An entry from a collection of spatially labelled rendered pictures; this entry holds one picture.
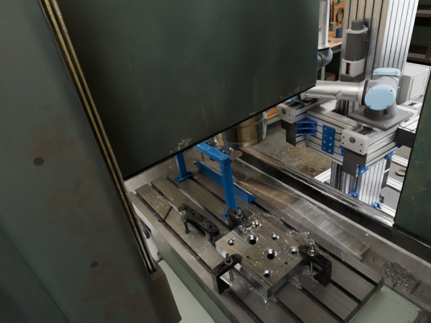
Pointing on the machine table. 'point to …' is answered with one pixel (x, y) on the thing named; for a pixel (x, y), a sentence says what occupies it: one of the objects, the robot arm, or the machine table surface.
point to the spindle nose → (245, 132)
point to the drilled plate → (297, 263)
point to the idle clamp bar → (200, 221)
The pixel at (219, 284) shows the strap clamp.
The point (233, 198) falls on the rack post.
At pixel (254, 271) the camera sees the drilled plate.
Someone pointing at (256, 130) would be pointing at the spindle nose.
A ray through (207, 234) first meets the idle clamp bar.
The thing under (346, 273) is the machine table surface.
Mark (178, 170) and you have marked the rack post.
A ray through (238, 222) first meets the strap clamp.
